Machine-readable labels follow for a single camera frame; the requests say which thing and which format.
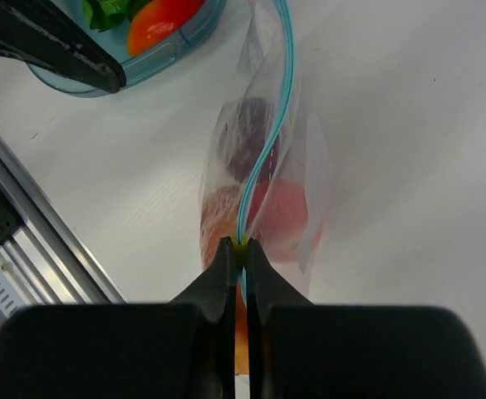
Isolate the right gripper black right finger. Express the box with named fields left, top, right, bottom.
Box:
left=245, top=240, right=486, bottom=398

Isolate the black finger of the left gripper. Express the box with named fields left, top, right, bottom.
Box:
left=0, top=1, right=126, bottom=94

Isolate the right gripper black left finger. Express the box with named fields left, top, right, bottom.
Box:
left=0, top=238, right=238, bottom=398

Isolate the red toy apple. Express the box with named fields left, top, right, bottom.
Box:
left=246, top=178, right=311, bottom=264

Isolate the clear zip top bag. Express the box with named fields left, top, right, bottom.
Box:
left=199, top=0, right=335, bottom=377

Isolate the dark red toy fruit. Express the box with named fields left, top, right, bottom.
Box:
left=217, top=97, right=272, bottom=183

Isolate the teal plastic food container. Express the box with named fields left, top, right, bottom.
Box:
left=26, top=0, right=227, bottom=99

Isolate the green toy lettuce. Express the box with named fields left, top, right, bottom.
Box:
left=81, top=0, right=150, bottom=32

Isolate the orange toy pepper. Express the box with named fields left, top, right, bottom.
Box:
left=127, top=0, right=204, bottom=57

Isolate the aluminium rail frame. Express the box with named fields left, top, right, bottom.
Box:
left=0, top=138, right=125, bottom=306

